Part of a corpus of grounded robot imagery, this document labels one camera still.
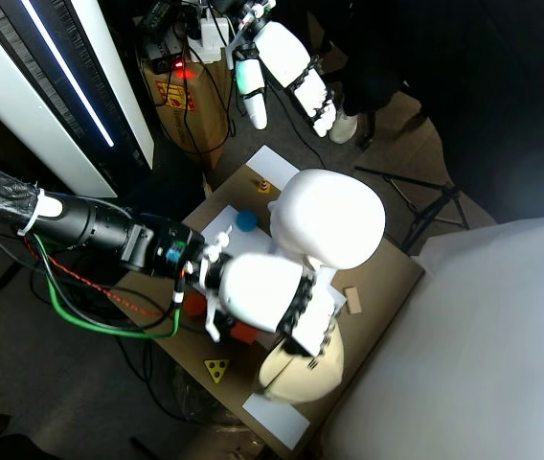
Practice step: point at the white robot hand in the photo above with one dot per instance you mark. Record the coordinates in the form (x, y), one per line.
(284, 52)
(257, 292)

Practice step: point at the beige baseball cap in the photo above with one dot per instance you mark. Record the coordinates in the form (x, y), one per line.
(301, 383)

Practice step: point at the white mannequin head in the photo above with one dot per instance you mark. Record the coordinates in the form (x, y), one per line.
(329, 215)

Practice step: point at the red cube block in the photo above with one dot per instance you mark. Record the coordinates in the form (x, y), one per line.
(245, 333)

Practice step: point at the large white paper sheet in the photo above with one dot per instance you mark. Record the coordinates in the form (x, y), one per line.
(248, 239)

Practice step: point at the orange hexagon block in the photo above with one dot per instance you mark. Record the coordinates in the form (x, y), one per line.
(194, 305)

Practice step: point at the white power adapter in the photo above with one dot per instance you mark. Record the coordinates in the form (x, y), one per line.
(214, 31)

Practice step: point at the blue ball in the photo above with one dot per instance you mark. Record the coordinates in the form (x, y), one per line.
(246, 220)

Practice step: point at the white power strip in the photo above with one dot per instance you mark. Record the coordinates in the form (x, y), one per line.
(205, 53)

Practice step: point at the yellow triangle block with holes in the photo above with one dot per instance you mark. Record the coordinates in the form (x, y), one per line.
(216, 368)

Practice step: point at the person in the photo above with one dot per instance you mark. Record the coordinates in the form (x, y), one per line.
(368, 81)

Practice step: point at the plain wooden rectangle block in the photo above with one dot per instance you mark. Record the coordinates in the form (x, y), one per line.
(353, 300)

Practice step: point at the brown cardboard box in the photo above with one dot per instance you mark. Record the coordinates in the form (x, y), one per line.
(205, 115)

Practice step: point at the small striped cone toy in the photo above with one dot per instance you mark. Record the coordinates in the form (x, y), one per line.
(264, 187)

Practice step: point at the small white paper sheet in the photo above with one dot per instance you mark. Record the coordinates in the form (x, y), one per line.
(277, 417)
(272, 165)

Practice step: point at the black device with red light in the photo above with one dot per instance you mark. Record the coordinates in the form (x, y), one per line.
(166, 64)

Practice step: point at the black charger device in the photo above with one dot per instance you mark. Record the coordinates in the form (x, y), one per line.
(159, 14)

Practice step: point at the white column with black strips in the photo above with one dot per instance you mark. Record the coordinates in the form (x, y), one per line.
(123, 72)

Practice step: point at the black tripod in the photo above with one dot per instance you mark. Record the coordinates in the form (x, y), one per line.
(437, 201)

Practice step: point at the white backdrop sheet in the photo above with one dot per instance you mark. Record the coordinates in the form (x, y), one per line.
(468, 335)

